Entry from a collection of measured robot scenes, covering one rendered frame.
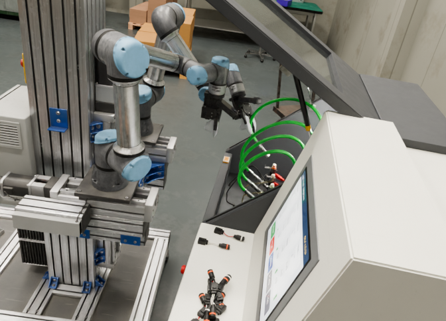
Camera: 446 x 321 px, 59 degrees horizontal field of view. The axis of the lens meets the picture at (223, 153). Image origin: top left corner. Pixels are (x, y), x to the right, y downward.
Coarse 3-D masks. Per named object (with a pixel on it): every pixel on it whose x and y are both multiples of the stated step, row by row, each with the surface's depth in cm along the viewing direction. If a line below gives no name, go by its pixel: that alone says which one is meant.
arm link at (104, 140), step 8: (96, 136) 153; (104, 136) 153; (112, 136) 153; (96, 144) 153; (104, 144) 151; (112, 144) 151; (96, 152) 155; (104, 152) 151; (96, 160) 157; (104, 160) 153
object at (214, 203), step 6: (228, 156) 216; (222, 162) 209; (228, 162) 210; (222, 168) 204; (228, 168) 206; (222, 174) 199; (216, 180) 194; (222, 180) 195; (216, 186) 189; (222, 186) 191; (216, 192) 185; (222, 192) 202; (210, 198) 181; (216, 198) 181; (210, 204) 177; (216, 204) 177; (210, 210) 173; (216, 210) 183; (204, 216) 169; (210, 216) 169
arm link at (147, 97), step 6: (144, 90) 198; (150, 90) 199; (144, 96) 196; (150, 96) 198; (144, 102) 197; (150, 102) 200; (144, 108) 199; (150, 108) 202; (144, 114) 200; (150, 114) 204
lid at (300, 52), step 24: (216, 0) 118; (240, 0) 141; (264, 0) 175; (240, 24) 120; (264, 24) 139; (288, 24) 172; (264, 48) 122; (288, 48) 127; (312, 48) 168; (288, 72) 127; (312, 72) 125; (336, 72) 157; (336, 96) 126; (360, 96) 153
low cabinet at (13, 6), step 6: (0, 0) 725; (6, 0) 724; (12, 0) 723; (0, 6) 730; (6, 6) 729; (12, 6) 729; (0, 12) 736; (6, 12) 735; (12, 12) 734; (18, 12) 733; (6, 18) 744; (12, 18) 744; (18, 18) 743
